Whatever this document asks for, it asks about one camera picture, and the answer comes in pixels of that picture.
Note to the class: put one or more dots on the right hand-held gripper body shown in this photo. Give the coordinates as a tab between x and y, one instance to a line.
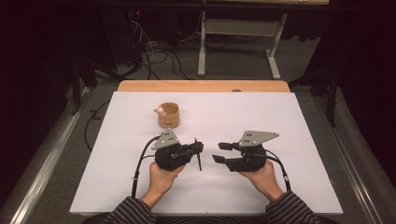
249	160

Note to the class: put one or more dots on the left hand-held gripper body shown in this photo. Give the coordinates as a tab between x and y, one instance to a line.
171	158

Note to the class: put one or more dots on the black pen with orange end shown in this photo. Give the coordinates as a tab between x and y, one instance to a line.
199	161

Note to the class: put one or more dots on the person's left hand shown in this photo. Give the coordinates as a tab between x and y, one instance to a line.
162	183

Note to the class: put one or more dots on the person's right hand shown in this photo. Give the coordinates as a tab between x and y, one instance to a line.
264	182

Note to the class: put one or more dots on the white board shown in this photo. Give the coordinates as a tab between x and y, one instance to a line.
218	112

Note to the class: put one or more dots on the wooden pen holder with figurine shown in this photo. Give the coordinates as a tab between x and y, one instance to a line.
169	119

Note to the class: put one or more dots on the wooden table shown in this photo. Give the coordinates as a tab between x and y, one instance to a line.
186	86

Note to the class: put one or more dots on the white-legged desk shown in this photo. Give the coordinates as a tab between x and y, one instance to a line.
202	46

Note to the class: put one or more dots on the dark metal stand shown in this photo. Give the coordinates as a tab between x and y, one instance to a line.
332	99
76	93

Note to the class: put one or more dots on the black equipment with red light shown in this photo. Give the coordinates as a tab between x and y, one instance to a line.
124	34

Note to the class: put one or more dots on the metal floor rail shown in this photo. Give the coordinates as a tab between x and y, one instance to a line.
351	161
46	174

